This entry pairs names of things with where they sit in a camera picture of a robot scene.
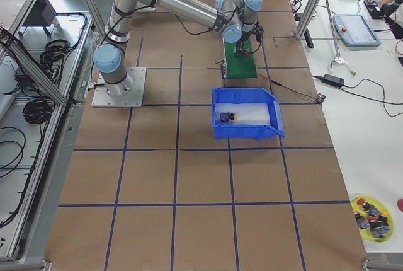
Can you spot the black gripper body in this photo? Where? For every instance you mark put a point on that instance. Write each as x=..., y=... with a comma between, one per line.
x=244, y=38

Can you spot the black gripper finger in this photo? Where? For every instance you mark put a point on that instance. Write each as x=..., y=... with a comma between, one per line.
x=244, y=52
x=236, y=49

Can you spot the yellow push button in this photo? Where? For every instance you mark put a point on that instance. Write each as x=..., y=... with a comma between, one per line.
x=225, y=117

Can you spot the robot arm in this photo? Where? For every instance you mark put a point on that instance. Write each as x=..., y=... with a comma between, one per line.
x=144, y=36

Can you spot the yellow plate of buttons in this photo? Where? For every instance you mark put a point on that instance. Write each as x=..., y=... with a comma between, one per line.
x=373, y=219

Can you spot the green conveyor belt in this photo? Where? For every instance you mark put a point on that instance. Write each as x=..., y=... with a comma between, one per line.
x=238, y=60

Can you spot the blue bin right side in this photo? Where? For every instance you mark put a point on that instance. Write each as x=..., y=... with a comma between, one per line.
x=248, y=95

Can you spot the grabber reacher tool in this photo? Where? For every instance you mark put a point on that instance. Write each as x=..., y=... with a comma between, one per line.
x=338, y=60

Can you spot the black power adapter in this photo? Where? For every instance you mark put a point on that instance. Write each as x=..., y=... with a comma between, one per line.
x=333, y=80

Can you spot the teach pendant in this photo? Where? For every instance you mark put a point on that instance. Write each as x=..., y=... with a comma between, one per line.
x=355, y=31

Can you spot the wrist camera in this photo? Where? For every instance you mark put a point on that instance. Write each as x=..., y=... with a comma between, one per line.
x=258, y=32

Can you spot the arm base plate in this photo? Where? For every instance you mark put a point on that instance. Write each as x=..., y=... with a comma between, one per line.
x=129, y=93

